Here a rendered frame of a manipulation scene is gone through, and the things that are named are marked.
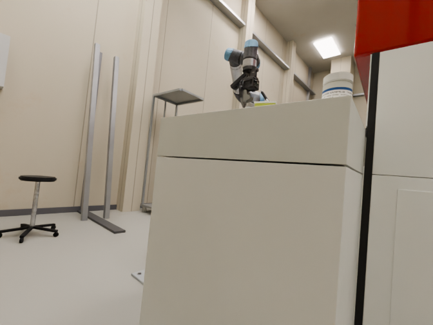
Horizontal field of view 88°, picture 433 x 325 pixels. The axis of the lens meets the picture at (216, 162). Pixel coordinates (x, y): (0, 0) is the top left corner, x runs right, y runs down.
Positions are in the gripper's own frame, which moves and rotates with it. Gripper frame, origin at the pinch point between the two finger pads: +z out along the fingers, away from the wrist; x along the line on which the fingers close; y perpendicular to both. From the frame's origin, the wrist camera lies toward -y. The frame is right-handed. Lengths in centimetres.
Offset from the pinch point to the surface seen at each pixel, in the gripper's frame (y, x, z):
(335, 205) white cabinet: 57, -50, 42
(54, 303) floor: -72, -55, 115
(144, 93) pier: -268, 108, -84
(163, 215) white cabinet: 3, -50, 55
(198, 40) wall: -284, 236, -249
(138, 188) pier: -268, 115, 78
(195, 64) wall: -284, 235, -193
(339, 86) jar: 55, -41, 13
